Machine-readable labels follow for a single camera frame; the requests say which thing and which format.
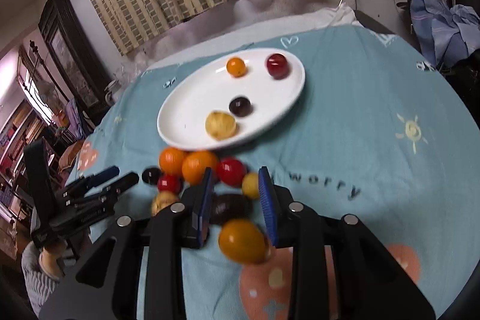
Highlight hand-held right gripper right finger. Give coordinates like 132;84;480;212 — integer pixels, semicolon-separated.
258;166;437;320

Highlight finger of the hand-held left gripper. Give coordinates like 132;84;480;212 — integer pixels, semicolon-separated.
65;172;140;210
60;166;121;199

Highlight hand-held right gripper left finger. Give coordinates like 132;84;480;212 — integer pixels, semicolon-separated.
38;167;214;320

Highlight dark brown tomato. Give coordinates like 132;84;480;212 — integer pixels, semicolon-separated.
208;193;254;225

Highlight small yellow cherry tomato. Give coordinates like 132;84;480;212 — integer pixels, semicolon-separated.
241;172;260;200

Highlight small black round fruit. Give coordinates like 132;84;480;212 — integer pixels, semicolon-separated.
141;166;163;186

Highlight large orange mandarin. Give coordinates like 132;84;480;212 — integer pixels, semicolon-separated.
181;151;219;185

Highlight tan wrinkled round fruit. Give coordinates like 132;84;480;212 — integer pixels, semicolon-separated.
151;191;181;216
205;110;238;140

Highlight yellow-orange tomato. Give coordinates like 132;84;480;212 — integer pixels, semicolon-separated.
218;219;270;265

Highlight small red cherry tomato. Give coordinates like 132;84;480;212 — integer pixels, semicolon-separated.
157;174;183;194

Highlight white oval plate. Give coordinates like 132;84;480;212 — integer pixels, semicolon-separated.
157;48;306;151

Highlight person's left forearm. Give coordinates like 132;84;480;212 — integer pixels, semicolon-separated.
20;239;72;317

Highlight brown cushion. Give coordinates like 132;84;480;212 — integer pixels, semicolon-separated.
58;140;89;171

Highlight cluttered bookshelf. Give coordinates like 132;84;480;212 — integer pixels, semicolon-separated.
0;99;49;223

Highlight standing fan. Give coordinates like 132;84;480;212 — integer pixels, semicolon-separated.
34;80;57;114

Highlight dark purple round fruit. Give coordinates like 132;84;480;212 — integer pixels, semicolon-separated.
229;97;253;118

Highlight dark wooden cabinet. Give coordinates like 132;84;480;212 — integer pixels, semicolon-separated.
38;0;113;118

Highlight small orange cherry tomato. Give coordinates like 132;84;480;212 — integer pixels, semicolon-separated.
226;57;247;78

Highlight white fluffy blanket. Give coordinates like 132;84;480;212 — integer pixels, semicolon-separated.
127;0;357;81

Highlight pile of blue clothes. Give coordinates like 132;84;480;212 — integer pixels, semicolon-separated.
409;0;480;69

